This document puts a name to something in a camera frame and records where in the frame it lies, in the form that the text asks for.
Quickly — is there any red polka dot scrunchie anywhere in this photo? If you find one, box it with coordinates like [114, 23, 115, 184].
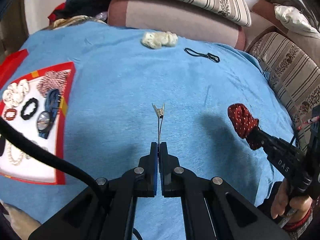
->
[227, 103, 262, 150]

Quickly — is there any metal alligator hair clip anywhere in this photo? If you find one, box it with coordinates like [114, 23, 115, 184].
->
[152, 103, 164, 145]

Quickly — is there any blue striped strap watch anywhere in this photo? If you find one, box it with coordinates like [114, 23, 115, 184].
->
[36, 89, 61, 139]

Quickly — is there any pearl bead bracelet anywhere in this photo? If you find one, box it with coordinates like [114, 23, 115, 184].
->
[7, 139, 26, 166]

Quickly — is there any dark red bead bracelet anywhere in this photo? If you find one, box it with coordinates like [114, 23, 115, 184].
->
[3, 108, 18, 121]

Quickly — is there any red jewelry tray box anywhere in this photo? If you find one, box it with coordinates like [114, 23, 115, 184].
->
[1, 62, 75, 185]

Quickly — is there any person's right hand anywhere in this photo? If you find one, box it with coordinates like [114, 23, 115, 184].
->
[271, 179, 312, 224]

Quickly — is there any light blue bed blanket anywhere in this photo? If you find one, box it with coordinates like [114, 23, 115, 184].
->
[0, 21, 296, 240]

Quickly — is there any striped pillow at right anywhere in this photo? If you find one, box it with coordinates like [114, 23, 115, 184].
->
[249, 32, 319, 152]

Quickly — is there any red white checked scrunchie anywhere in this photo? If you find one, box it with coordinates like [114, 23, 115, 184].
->
[36, 70, 69, 98]

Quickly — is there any cream white scrunchie on blanket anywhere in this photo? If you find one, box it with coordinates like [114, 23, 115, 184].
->
[141, 31, 178, 49]

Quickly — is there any white cloth on armrest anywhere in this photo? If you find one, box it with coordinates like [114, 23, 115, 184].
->
[274, 5, 319, 33]

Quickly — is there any white dotted scrunchie in tray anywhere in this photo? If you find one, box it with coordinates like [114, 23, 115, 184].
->
[2, 79, 30, 108]

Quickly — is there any pink mauve bolster cushion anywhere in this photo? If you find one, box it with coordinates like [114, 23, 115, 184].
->
[107, 0, 246, 50]

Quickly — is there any red box lid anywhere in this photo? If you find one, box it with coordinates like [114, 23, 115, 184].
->
[0, 49, 29, 88]

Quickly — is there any patterned brown scarf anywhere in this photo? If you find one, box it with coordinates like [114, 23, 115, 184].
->
[43, 15, 106, 30]

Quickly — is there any dark clothes pile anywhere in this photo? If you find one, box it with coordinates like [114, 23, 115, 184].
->
[48, 0, 112, 24]

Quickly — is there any black elastic hair tie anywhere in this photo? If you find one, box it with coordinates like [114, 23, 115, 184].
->
[184, 47, 221, 64]

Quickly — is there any black wavy hair tie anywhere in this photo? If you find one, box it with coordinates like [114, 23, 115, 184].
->
[20, 97, 40, 121]

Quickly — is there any black cable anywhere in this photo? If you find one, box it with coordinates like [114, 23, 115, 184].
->
[0, 117, 106, 198]

